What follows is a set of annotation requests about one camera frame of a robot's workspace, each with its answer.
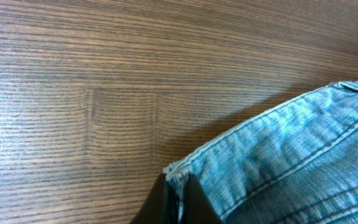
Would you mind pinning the light blue denim shorts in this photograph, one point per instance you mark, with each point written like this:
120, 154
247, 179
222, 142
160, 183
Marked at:
294, 163

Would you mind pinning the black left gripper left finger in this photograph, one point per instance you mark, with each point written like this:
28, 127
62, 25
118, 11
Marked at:
151, 211

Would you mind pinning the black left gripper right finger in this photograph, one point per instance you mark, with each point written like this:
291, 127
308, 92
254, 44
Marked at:
197, 207

